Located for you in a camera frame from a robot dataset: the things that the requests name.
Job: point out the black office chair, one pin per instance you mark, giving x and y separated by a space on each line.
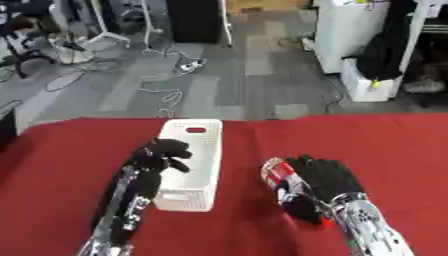
20 36

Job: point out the white cabinet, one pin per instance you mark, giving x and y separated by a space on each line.
347 33

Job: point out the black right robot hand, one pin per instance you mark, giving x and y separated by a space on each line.
326 176

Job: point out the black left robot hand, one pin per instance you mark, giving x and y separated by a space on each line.
153 159

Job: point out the round white stand base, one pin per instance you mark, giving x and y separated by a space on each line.
73 51

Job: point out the black tall cabinet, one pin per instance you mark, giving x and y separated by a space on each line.
195 20

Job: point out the white stand frame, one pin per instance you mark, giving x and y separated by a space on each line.
108 35

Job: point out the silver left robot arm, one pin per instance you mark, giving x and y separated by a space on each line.
119 213

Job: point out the white plastic basket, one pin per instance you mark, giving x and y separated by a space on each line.
192 180

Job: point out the white box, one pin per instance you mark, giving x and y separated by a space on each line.
364 85

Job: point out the white power strip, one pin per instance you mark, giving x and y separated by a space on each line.
191 65

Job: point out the white frame post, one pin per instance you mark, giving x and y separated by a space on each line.
415 30

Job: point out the black bag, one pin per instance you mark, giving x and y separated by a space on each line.
382 53

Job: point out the white shoe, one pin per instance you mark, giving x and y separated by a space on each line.
424 86

